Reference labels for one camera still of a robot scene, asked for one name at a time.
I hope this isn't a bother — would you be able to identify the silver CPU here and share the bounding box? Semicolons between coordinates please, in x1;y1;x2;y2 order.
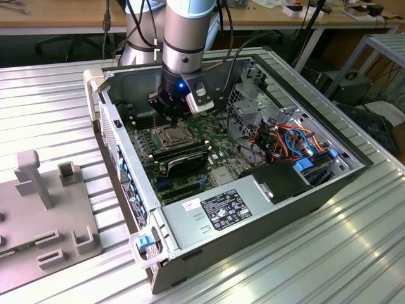
166;129;187;143

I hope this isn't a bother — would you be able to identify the black RAM slot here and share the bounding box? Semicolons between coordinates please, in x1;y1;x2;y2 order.
128;110;153;120
130;113;168;126

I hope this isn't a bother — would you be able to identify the black RAM stick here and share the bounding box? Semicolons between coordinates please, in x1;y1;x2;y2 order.
148;144;212;162

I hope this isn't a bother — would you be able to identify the black expansion card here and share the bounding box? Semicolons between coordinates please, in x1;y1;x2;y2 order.
166;151;209;178

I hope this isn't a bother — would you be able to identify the green motherboard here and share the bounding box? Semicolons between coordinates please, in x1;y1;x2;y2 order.
121;104;254;206

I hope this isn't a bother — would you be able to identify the metal drive cage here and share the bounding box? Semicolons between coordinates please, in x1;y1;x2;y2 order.
226;58;304;153

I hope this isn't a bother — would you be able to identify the silver chipset heatsink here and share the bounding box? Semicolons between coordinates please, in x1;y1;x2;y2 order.
210;167;234;186

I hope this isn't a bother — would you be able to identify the black expansion slot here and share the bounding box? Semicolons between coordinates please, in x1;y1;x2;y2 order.
161;188;203;203
156;182;203;196

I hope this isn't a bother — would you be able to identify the silver power supply unit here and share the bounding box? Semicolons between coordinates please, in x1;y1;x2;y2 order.
159;175;276;253

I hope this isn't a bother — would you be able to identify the black plastic air shroud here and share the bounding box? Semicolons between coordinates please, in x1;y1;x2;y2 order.
239;160;314;205

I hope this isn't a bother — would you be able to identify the blue disk carrier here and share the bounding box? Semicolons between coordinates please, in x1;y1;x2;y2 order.
292;158;314;174

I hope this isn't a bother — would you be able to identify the blue case latch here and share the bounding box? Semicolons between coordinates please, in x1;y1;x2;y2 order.
135;234;153;250

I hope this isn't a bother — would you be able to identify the white box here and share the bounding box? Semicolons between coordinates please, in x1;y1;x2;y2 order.
282;4;325;19

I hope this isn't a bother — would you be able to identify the open grey PC case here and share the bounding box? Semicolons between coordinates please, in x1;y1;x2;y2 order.
82;55;374;295

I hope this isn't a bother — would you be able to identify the grey parts rack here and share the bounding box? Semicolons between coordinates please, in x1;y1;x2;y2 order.
0;150;104;295

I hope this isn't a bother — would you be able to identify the metal disk bay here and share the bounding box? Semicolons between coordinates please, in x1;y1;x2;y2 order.
297;148;363;189

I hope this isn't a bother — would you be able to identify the wooden desk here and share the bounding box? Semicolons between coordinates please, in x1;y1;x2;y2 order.
0;0;405;36

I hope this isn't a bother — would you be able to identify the brown cardboard box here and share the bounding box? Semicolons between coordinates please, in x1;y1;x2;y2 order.
341;4;385;22

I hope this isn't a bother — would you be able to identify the green RAM stick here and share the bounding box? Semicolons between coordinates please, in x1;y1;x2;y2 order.
0;243;36;260

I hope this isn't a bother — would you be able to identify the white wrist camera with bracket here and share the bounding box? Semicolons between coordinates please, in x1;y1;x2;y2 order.
182;72;215;115

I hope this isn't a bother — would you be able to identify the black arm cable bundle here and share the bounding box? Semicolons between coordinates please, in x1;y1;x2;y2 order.
101;0;273;108

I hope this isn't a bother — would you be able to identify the orange power wire bundle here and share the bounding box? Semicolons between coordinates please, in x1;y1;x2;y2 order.
249;125;287;164

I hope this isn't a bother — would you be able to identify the blue data wire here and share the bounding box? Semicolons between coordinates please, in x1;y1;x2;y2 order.
283;126;317;158

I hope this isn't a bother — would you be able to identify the metal slat shelf frame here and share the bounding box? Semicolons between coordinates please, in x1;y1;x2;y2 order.
324;33;405;101

